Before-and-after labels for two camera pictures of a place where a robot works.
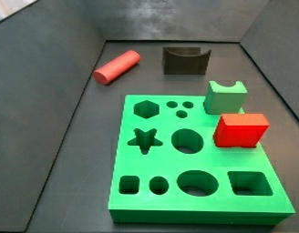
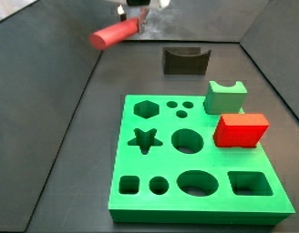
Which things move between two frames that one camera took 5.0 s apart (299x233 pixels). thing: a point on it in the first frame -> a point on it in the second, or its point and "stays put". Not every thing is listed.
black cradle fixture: [185, 61] stays put
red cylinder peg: [112, 69] -> [112, 35]
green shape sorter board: [171, 177] stays put
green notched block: [225, 99] stays put
